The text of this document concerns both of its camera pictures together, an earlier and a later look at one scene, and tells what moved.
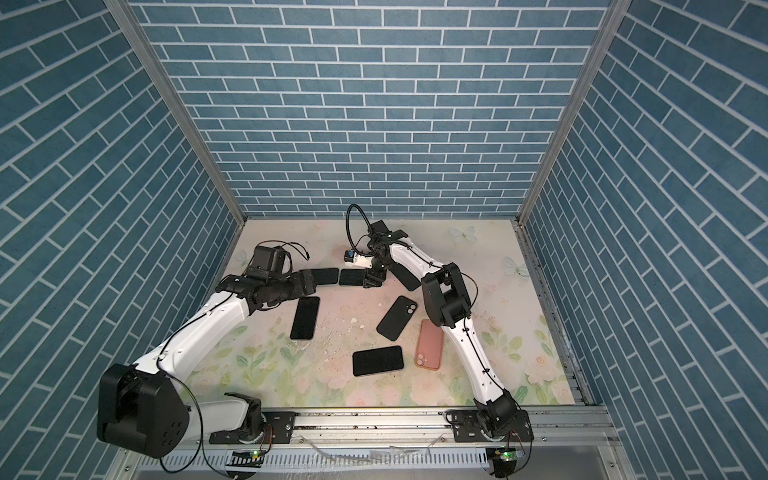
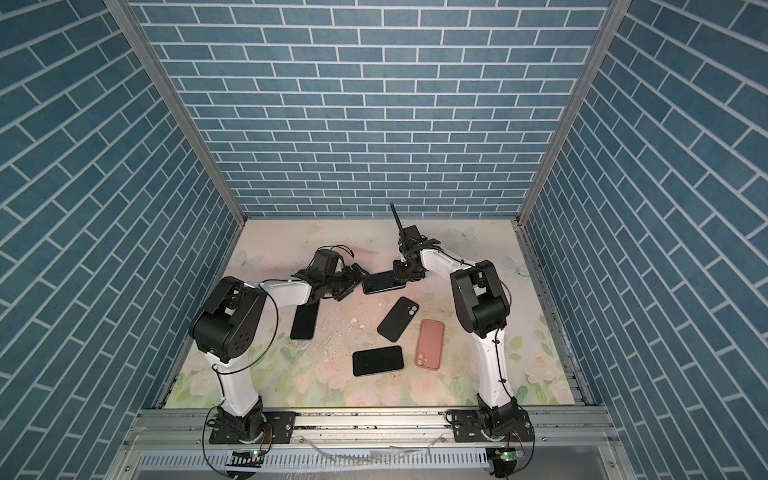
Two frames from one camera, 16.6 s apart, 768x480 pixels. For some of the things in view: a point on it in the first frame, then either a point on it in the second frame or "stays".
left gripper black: (299, 288) → (351, 281)
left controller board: (253, 458) stays
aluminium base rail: (568, 444) stays
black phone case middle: (397, 317) stays
